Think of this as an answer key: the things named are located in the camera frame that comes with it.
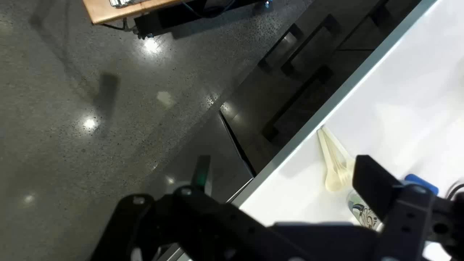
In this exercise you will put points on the dark wood drawer cabinet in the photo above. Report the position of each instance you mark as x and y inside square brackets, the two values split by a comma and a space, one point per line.
[251, 121]

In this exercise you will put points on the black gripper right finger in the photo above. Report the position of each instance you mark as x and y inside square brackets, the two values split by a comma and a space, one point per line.
[410, 218]

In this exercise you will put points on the small blue block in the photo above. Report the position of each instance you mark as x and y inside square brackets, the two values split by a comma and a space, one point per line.
[421, 183]

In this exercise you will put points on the light wooden table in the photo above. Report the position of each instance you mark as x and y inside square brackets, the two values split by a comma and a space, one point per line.
[120, 10]

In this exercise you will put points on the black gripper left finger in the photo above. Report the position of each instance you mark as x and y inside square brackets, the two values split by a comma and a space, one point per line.
[193, 226]

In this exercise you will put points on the cream plastic fork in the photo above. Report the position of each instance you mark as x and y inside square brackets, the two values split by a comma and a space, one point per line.
[328, 145]

